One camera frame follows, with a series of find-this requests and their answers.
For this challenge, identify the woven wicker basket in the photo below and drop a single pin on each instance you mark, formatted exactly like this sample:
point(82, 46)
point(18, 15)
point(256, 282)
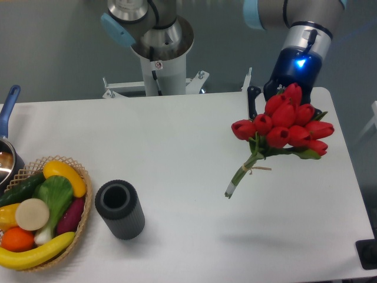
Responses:
point(36, 167)

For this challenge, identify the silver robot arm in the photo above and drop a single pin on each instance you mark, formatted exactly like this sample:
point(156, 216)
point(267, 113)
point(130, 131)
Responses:
point(161, 38)

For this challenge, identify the green cucumber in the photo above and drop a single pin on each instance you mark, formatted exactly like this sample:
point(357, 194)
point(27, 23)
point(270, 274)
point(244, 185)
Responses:
point(22, 191)

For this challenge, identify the black device at table edge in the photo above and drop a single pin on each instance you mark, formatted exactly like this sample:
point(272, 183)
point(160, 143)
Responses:
point(367, 253)

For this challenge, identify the yellow squash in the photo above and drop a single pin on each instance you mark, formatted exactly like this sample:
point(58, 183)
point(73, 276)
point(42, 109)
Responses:
point(58, 168)

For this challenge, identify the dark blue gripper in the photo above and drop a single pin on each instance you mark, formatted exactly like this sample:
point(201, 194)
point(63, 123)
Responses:
point(292, 66)

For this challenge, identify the white metal base frame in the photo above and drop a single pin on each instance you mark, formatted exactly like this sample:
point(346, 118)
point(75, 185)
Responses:
point(194, 85)

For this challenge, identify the orange fruit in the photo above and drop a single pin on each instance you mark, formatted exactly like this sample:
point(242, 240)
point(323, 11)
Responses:
point(17, 240)

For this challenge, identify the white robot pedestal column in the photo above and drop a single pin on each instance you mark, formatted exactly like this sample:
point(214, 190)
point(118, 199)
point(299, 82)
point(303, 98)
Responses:
point(164, 78)

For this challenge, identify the yellow banana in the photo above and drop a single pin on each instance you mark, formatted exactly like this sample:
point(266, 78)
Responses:
point(29, 259)

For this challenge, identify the green bok choy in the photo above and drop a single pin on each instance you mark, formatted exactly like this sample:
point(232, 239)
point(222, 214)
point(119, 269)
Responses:
point(57, 193)

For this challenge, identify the beige round slice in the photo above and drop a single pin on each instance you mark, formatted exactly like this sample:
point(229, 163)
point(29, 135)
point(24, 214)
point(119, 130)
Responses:
point(32, 214)

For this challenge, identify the dark grey ribbed vase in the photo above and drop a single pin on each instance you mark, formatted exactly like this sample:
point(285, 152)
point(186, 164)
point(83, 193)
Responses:
point(118, 204)

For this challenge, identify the blue handled saucepan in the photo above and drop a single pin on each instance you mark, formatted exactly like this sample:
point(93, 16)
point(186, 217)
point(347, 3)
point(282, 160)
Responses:
point(11, 162)

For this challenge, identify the yellow bell pepper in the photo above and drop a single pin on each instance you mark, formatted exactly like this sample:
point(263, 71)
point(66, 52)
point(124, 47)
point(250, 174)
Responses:
point(7, 216)

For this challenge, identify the purple sweet potato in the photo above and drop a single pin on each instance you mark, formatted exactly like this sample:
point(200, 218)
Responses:
point(71, 218)

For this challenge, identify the red tulip bouquet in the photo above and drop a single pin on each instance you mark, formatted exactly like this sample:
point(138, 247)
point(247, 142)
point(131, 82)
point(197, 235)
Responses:
point(287, 126)

